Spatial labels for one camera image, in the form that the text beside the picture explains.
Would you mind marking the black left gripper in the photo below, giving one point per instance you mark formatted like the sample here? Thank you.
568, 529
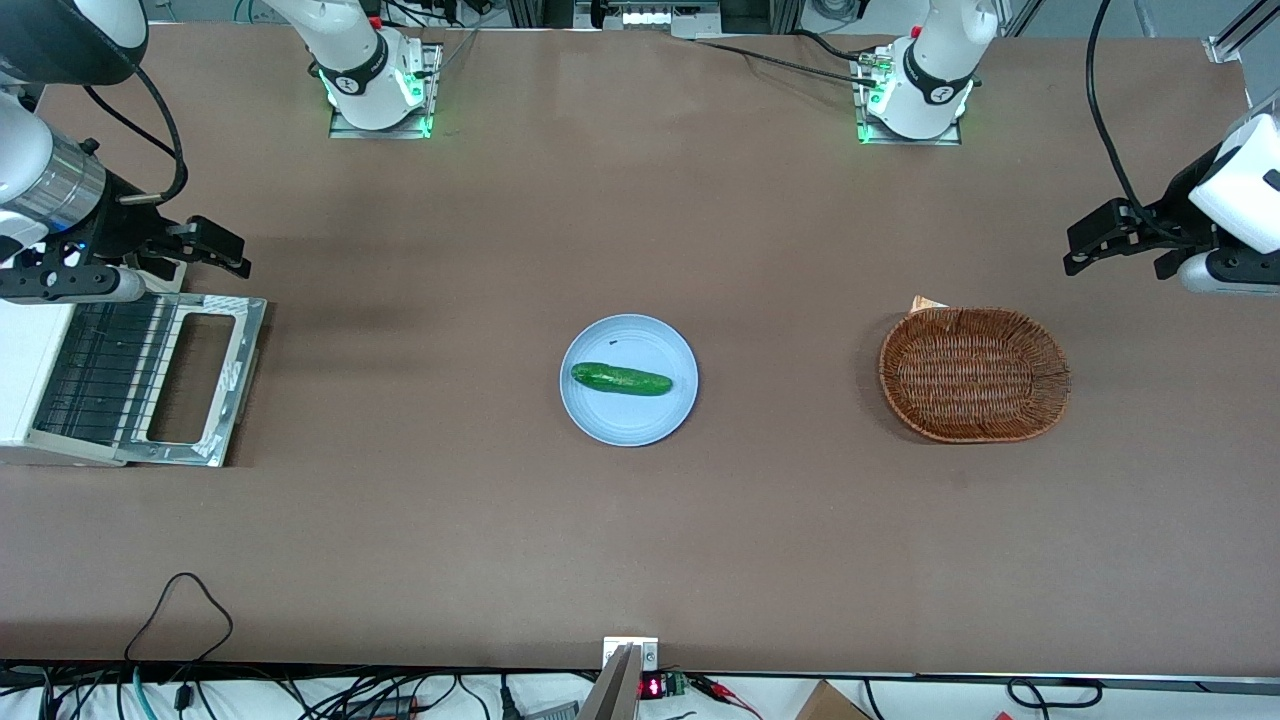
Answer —
1176, 203

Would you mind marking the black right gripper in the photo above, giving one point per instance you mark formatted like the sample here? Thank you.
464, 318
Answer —
128, 222

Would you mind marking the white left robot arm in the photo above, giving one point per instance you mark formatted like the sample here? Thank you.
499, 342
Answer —
940, 40

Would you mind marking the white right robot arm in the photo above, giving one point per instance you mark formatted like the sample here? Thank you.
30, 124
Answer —
340, 30

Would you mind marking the metal oven rack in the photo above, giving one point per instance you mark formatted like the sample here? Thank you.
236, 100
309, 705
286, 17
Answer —
100, 370

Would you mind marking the white toaster oven body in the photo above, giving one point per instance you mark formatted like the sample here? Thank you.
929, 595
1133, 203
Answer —
25, 370

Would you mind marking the brown wicker basket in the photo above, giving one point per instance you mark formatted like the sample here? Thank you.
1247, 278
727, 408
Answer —
975, 375

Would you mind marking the small beige paper card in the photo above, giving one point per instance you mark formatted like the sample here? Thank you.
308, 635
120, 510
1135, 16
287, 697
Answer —
925, 303

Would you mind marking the green cucumber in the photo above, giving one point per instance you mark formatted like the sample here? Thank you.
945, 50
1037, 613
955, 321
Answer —
620, 379

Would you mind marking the light blue plate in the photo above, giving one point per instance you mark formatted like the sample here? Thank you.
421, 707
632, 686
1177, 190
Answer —
630, 420

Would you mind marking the black power adapter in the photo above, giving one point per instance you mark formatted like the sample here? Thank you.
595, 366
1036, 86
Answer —
380, 707

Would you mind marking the white electronics box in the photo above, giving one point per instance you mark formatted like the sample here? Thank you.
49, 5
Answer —
660, 18

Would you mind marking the brown cardboard box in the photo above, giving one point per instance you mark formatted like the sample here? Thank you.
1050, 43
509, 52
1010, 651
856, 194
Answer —
830, 705

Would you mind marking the grey power strip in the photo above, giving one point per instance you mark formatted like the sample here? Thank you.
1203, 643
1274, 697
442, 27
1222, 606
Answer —
550, 712

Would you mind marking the red black clip leads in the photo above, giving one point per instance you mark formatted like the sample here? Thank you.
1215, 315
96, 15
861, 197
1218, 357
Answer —
720, 690

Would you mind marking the silver mounting plate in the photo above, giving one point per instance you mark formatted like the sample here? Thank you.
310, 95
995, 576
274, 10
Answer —
648, 655

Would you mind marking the grey aluminium bar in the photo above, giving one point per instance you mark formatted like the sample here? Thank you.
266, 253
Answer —
612, 695

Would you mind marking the red digit display module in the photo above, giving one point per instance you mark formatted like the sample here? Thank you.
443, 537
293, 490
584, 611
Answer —
652, 687

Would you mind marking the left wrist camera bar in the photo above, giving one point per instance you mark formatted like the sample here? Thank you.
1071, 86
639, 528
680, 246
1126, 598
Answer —
1200, 272

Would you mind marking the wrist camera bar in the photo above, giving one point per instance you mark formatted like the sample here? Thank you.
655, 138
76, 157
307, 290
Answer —
60, 283
1200, 272

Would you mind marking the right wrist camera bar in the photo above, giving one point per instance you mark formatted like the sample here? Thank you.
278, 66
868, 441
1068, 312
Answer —
60, 283

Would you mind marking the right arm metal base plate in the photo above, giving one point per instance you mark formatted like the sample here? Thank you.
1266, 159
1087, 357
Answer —
350, 130

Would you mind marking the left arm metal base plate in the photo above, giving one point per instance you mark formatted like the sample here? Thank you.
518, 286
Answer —
900, 141

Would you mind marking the aluminium frame profile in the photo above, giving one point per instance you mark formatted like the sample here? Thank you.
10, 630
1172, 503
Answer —
1245, 25

